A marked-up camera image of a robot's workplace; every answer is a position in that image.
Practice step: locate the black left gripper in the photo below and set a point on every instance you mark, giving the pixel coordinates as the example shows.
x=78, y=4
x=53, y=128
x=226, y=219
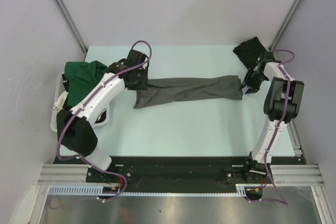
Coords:
x=144, y=84

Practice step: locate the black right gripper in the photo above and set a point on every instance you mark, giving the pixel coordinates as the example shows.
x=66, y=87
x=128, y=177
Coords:
x=252, y=87

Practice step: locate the grey t-shirt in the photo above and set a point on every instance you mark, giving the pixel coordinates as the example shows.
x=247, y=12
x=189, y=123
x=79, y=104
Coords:
x=168, y=90

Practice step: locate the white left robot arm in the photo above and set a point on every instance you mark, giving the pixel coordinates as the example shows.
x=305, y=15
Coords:
x=75, y=127

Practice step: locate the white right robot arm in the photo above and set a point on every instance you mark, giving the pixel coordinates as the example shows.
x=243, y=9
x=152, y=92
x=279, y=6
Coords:
x=281, y=105

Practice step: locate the folded black t-shirt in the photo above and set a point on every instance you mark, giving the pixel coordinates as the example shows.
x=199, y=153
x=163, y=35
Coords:
x=249, y=51

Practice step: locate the green t-shirt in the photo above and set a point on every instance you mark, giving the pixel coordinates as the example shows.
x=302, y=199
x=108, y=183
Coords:
x=82, y=78

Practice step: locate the black t-shirt in basket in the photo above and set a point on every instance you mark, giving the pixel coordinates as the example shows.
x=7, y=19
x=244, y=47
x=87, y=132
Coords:
x=65, y=83

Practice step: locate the white plastic laundry basket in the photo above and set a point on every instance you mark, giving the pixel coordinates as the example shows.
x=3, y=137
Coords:
x=101, y=120

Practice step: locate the white printed t-shirt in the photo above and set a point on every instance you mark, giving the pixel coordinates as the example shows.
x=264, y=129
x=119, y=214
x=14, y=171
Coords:
x=59, y=103

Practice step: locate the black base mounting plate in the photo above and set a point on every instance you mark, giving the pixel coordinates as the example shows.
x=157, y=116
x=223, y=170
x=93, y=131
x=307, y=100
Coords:
x=181, y=174

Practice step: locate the aluminium frame rail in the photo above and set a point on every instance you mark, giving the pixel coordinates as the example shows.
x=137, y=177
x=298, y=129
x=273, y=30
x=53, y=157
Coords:
x=283, y=175

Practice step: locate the white slotted cable duct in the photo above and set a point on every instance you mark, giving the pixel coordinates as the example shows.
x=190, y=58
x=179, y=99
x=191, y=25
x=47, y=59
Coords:
x=108, y=191

